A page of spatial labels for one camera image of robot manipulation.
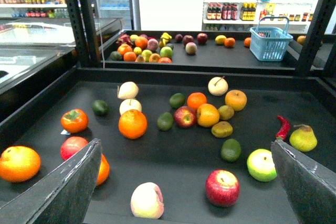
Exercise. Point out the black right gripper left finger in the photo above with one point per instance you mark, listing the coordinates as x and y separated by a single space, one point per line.
63 196

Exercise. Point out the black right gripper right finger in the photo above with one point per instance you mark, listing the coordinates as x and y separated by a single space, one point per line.
310 186

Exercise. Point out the orange under right finger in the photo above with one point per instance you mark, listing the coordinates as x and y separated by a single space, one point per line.
104 171

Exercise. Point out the yellow green pear right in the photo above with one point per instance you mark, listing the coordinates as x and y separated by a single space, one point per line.
303 138

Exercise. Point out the red peach fruit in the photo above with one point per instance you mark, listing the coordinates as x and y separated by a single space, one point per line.
71 146

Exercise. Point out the green apple front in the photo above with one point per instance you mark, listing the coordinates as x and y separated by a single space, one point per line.
261 166

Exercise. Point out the large orange front left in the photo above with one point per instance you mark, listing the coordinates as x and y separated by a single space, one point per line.
19 164

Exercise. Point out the red chili pepper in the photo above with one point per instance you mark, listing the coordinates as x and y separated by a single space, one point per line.
284 130

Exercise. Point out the white price label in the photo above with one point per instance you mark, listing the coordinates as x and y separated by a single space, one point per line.
64 132

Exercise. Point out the orange persimmon green calyx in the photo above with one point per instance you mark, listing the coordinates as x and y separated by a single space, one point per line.
75 121

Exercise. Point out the pale pink peach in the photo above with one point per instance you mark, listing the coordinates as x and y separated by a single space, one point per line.
147 201

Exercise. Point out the green avocado front right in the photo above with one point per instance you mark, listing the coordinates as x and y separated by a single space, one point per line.
231 150

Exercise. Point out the red apple front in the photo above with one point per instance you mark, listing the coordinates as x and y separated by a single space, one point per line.
222 188

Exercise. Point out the dark green avocado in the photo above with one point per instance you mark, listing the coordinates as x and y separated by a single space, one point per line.
100 107

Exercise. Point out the large bumpy orange centre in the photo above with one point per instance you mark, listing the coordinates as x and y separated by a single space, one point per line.
132 124

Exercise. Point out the brownish green pear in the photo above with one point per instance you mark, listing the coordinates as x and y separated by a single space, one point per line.
222 129

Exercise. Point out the white round pear centre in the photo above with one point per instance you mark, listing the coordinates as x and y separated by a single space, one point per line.
129 104

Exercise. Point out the small olive pear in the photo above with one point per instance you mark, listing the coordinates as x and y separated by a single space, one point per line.
226 112

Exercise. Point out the yellow orange apple pear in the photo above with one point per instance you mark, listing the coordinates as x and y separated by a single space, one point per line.
236 99

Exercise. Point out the white pear left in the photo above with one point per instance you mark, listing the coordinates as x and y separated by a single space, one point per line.
127 90

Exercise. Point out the green lime lower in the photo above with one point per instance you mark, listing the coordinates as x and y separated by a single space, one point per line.
165 121

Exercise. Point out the green lime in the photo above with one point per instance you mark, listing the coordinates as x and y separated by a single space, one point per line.
165 121
177 100

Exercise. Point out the yellow orange round fruit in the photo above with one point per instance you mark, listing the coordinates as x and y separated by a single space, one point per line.
207 115

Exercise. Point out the white pear with stem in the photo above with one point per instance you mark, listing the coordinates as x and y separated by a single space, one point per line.
217 86

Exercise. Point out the red apple in cluster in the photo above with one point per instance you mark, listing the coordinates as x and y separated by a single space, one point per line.
185 117

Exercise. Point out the small orange tangerine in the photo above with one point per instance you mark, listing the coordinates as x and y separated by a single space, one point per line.
196 99

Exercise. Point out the green lime upper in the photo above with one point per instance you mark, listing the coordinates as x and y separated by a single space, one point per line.
177 100

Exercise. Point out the small blue basket rear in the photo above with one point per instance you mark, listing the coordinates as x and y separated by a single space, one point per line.
270 43

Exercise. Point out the glass top freezer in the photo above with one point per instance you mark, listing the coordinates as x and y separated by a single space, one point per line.
28 43

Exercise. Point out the black rear fruit tray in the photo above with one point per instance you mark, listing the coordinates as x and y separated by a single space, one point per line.
212 57

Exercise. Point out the black shelf upright post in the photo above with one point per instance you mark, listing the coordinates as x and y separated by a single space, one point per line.
84 31

